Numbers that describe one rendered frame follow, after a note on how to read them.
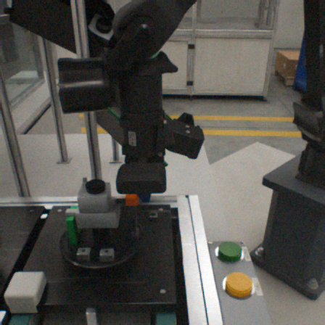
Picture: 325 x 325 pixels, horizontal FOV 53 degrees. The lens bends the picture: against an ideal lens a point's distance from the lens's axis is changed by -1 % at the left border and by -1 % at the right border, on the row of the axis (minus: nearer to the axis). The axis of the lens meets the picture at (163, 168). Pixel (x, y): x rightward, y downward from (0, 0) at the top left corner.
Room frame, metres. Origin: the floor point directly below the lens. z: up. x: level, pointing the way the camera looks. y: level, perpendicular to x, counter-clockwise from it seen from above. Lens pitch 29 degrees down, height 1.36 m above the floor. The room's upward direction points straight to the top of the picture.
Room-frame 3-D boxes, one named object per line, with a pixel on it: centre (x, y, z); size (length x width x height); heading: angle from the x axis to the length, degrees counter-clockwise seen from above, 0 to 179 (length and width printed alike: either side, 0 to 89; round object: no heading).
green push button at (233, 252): (0.41, -0.11, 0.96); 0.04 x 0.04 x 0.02
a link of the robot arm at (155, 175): (0.43, 0.03, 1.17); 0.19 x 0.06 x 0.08; 1
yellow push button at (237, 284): (0.34, -0.11, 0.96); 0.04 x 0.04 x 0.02
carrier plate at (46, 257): (0.42, 0.10, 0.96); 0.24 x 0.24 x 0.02; 1
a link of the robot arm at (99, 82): (0.41, 0.07, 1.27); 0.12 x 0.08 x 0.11; 103
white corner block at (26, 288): (0.33, 0.20, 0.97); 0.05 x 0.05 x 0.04; 1
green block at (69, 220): (0.41, 0.15, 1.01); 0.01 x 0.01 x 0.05; 1
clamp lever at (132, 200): (0.43, 0.06, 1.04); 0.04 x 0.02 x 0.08; 91
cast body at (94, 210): (0.42, 0.11, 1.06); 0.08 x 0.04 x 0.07; 91
